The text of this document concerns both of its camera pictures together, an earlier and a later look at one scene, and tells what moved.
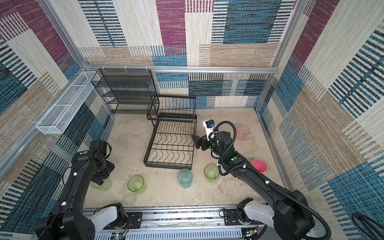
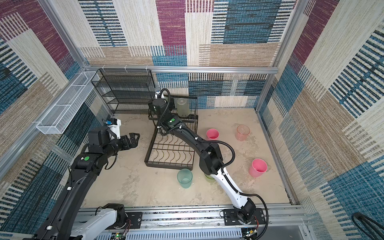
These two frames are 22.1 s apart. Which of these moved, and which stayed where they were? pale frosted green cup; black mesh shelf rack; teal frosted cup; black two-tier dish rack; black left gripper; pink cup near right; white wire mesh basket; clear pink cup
Moved: pale frosted green cup; black left gripper
Stayed: black mesh shelf rack; clear pink cup; white wire mesh basket; teal frosted cup; black two-tier dish rack; pink cup near right
